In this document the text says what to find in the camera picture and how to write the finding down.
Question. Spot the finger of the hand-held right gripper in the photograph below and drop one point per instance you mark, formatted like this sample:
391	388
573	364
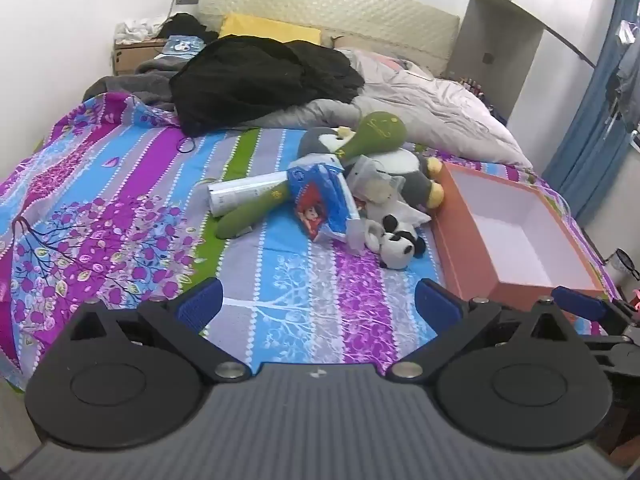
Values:
580	304

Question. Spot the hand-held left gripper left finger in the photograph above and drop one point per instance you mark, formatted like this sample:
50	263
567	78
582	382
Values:
200	305

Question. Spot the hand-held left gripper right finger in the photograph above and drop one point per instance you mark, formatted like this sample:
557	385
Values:
440	305

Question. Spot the orange cardboard box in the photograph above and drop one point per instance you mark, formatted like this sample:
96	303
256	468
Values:
465	250

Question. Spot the small panda plush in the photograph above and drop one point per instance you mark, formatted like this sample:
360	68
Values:
397	250

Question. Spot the white plastic bottle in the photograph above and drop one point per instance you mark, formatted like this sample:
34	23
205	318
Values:
235	192

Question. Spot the grey penguin plush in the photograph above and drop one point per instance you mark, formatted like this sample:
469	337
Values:
422	185

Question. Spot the clear mask packet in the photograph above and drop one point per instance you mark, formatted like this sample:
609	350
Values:
370	182

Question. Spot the floral striped bed sheet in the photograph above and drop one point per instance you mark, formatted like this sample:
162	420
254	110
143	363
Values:
125	170

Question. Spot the blue cartoon packet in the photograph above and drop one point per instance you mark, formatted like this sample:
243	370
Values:
315	195

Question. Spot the blue curtain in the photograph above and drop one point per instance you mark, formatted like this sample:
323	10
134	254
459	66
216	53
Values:
585	135

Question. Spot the green plush stick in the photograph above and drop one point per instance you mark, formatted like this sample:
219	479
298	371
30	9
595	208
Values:
380	130

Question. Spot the pale grey duvet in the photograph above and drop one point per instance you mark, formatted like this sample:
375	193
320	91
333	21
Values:
440	105

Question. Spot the hanging dark garment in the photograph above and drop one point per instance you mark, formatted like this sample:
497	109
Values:
627	85

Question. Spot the black clothing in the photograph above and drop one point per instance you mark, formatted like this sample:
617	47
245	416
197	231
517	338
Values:
240	80

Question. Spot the grey blanket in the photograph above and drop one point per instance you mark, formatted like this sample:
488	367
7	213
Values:
130	85

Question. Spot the cardboard nightstand box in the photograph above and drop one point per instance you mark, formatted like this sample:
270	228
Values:
132	57

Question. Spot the blue cartoon cushion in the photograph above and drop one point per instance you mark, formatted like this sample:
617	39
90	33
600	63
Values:
180	46

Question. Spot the white cabinet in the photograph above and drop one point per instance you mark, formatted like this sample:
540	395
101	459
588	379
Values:
505	50

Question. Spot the small black cloth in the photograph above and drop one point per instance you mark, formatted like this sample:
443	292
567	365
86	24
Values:
187	25

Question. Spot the crumpled white cloth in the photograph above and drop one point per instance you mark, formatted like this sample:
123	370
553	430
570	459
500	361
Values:
135	30

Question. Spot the yellow pillow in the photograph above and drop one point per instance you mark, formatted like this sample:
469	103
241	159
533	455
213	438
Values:
265	27

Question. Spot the cream quilted headboard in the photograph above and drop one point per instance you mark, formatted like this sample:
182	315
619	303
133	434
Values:
350	5

